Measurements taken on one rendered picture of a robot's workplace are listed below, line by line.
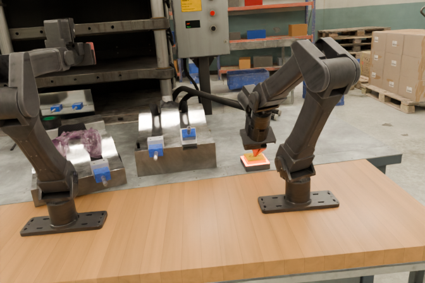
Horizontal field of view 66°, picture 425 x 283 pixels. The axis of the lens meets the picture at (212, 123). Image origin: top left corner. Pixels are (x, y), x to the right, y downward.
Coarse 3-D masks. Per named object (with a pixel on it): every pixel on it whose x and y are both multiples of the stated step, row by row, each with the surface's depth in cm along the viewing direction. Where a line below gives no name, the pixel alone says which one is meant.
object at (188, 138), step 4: (184, 128) 108; (188, 128) 100; (192, 128) 104; (180, 132) 107; (184, 132) 103; (188, 132) 100; (192, 132) 103; (184, 136) 103; (188, 136) 103; (192, 136) 103; (196, 136) 107; (184, 140) 106; (188, 140) 106; (192, 140) 106; (196, 140) 107; (184, 144) 106; (188, 144) 106; (192, 144) 107; (196, 144) 108
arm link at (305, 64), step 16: (304, 48) 66; (320, 48) 72; (336, 48) 68; (288, 64) 75; (304, 64) 67; (320, 64) 63; (272, 80) 82; (288, 80) 76; (304, 80) 68; (320, 80) 63; (272, 96) 83
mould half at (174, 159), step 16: (144, 112) 132; (176, 112) 132; (192, 112) 132; (144, 128) 125; (176, 128) 125; (208, 128) 123; (144, 144) 109; (176, 144) 107; (208, 144) 107; (144, 160) 105; (160, 160) 106; (176, 160) 107; (192, 160) 108; (208, 160) 108
